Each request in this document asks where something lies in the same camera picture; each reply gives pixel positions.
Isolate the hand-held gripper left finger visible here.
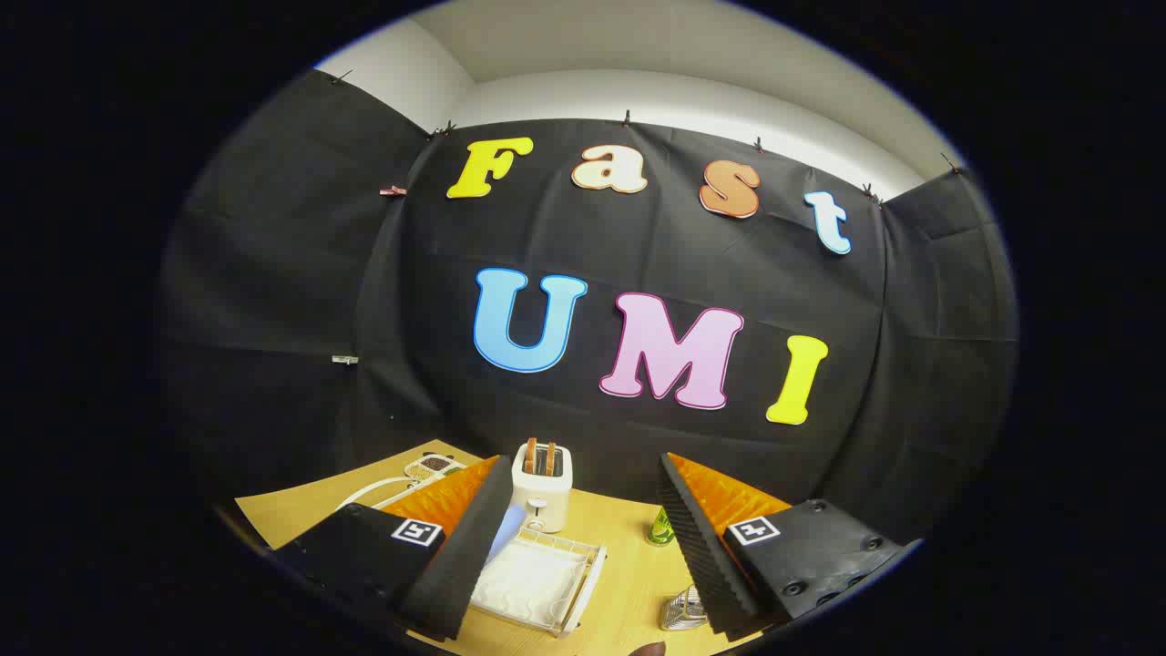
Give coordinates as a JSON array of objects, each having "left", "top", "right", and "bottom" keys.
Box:
[{"left": 270, "top": 454, "right": 517, "bottom": 642}]

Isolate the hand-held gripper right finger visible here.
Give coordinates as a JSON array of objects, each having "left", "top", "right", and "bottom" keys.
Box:
[{"left": 656, "top": 452, "right": 923, "bottom": 641}]

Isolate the white wire dish rack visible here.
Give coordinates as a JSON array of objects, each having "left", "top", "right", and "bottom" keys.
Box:
[{"left": 337, "top": 474, "right": 609, "bottom": 637}]

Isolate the light blue plate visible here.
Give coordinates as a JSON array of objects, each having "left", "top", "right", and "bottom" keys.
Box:
[{"left": 487, "top": 506, "right": 528, "bottom": 568}]

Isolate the metal wire basket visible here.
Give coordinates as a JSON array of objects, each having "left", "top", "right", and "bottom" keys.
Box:
[{"left": 659, "top": 586, "right": 710, "bottom": 631}]

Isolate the white toaster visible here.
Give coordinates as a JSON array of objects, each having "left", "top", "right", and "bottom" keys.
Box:
[{"left": 511, "top": 441, "right": 573, "bottom": 534}]

